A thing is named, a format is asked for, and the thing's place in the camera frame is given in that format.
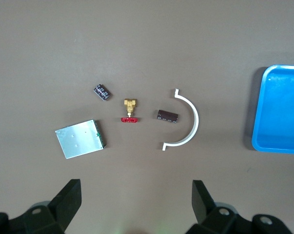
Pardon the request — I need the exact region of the brass valve red handle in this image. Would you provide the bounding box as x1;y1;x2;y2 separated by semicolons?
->
120;98;139;123

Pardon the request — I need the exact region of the black electrolytic capacitor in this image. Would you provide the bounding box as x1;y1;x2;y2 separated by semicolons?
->
92;83;113;101

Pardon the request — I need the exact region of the blue plastic tray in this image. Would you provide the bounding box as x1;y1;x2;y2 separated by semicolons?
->
251;64;294;155

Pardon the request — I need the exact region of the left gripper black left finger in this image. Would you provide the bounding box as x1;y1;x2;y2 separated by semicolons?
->
0;179;82;234

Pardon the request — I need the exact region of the brown electrolytic capacitor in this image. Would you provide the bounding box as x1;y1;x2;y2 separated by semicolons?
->
157;109;179;124

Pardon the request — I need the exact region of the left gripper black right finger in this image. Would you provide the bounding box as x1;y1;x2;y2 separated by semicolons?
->
185;179;294;234

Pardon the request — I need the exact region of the silver metal power module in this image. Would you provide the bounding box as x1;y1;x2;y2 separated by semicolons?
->
55;118;108;159

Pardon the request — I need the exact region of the white half-ring pipe clamp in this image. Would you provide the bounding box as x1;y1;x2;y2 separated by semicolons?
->
162;88;200;152

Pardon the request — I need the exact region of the brown table mat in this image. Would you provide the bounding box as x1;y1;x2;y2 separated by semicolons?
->
0;0;294;234

